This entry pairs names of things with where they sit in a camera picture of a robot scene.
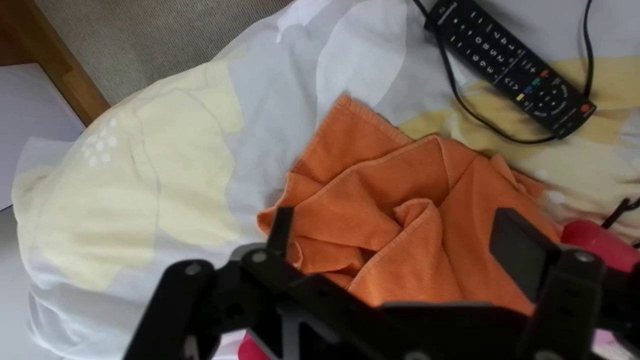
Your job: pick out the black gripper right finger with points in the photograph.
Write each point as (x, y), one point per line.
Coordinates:
(573, 292)

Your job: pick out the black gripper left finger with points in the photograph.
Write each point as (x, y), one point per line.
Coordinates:
(200, 292)

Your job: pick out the orange towel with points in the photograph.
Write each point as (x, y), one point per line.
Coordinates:
(401, 200)

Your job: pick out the small pink cup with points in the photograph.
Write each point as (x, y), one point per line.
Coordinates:
(600, 243)

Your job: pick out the floral grey yellow duvet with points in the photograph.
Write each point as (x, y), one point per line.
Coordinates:
(166, 166)

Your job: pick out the black remote control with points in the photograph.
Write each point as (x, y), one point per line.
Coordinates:
(512, 67)

